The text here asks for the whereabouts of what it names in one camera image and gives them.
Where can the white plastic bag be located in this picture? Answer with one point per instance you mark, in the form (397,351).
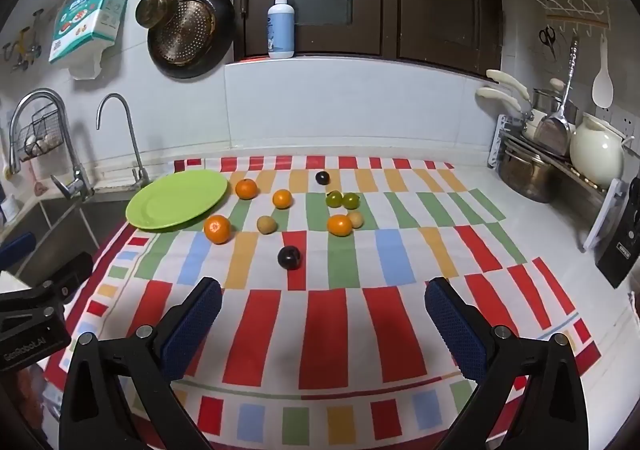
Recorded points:
(87,63)

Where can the blue pump bottle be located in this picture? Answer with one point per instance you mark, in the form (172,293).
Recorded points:
(281,30)

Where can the wall hooks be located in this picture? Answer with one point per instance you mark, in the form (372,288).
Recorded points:
(22,43)

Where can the cream ceramic pot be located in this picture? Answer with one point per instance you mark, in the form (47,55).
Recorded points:
(595,150)

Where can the metal spatula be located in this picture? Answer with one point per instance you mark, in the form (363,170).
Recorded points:
(555,133)

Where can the steel pot with lid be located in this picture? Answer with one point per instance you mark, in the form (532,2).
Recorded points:
(547,100)

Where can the black box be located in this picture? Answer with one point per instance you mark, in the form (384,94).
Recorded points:
(620,255)

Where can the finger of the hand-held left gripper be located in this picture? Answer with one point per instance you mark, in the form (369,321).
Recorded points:
(17,248)
(70,271)

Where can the green plate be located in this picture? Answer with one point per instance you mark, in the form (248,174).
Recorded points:
(175,200)

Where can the green plum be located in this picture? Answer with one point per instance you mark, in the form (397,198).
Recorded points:
(351,200)
(334,198)

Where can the black frying pan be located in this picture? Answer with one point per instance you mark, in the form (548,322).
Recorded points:
(225,20)

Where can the large steel pot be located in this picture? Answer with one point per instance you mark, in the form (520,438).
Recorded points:
(530,175)

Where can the dark plum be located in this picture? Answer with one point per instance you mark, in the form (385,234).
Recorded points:
(322,177)
(289,257)

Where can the orange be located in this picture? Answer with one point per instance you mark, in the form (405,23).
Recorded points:
(282,198)
(217,229)
(340,225)
(246,188)

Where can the white rice paddle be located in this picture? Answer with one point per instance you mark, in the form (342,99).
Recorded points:
(602,90)

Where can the brown kiwi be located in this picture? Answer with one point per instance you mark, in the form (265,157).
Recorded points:
(267,224)
(356,219)

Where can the thin gooseneck faucet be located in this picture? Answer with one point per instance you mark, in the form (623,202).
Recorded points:
(131,135)

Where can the steel sink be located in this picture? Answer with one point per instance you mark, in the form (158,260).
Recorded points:
(55,225)

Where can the copper strainer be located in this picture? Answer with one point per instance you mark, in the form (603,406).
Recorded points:
(187,33)

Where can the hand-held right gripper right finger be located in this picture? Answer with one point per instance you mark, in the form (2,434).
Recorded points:
(457,330)

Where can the striped colourful tablecloth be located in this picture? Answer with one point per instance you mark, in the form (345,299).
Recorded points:
(330,330)

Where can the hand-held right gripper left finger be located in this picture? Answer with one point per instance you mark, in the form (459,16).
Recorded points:
(192,327)

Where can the black scissors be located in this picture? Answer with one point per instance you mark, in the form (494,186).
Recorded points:
(549,38)

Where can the white dish rack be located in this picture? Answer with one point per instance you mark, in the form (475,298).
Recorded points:
(605,215)

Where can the large steel faucet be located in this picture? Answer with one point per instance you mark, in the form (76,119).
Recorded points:
(42,95)

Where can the teal bag box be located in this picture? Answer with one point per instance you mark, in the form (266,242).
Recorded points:
(90,18)

